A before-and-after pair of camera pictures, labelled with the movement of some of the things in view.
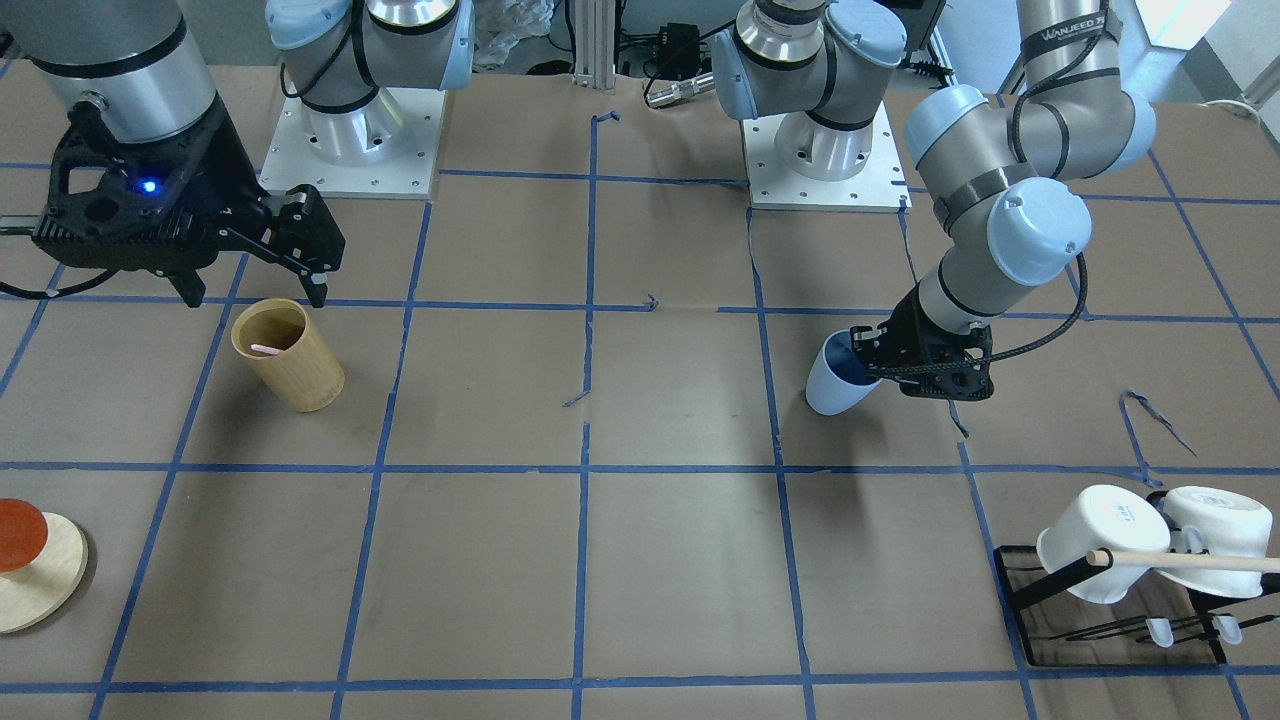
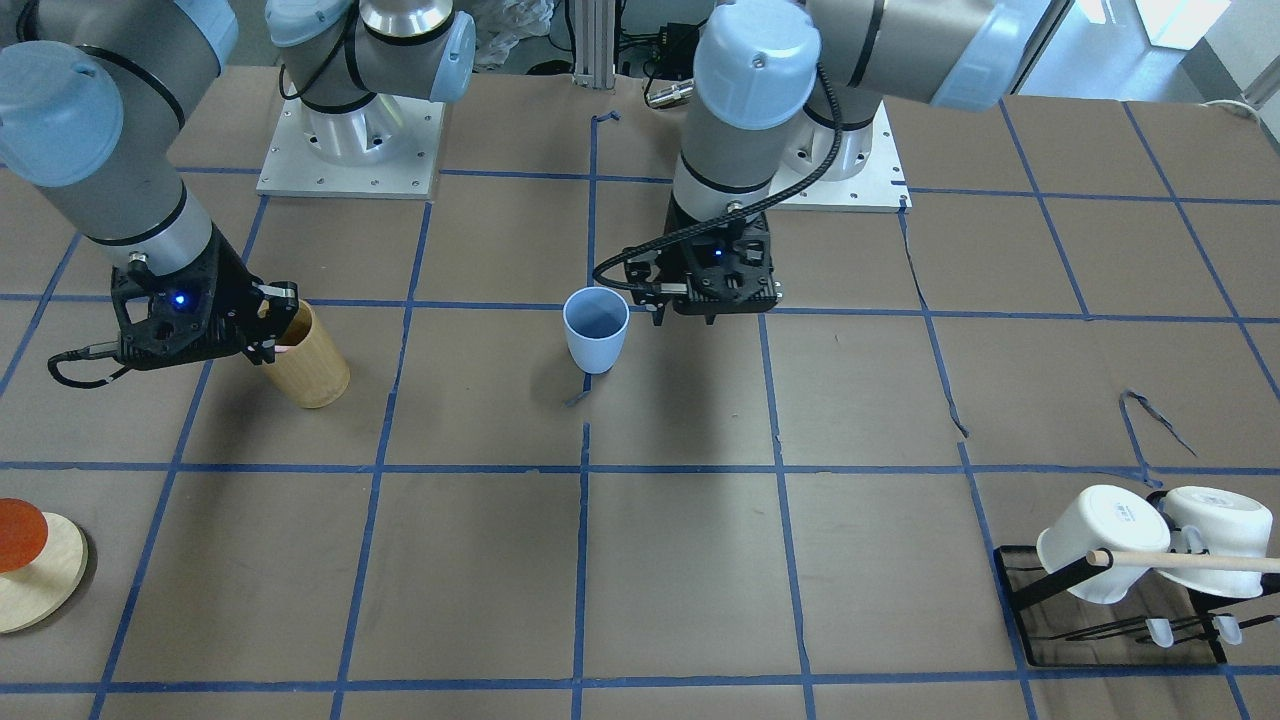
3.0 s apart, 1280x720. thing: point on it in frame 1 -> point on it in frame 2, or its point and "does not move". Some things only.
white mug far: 1231,525 does not move
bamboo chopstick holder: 276,337 does not move
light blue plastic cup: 838,379 -> 595,325
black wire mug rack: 1160,621 does not move
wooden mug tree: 32,594 does not move
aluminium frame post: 595,44 does not move
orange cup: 24,533 does not move
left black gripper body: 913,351 -> 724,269
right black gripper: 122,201 -> 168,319
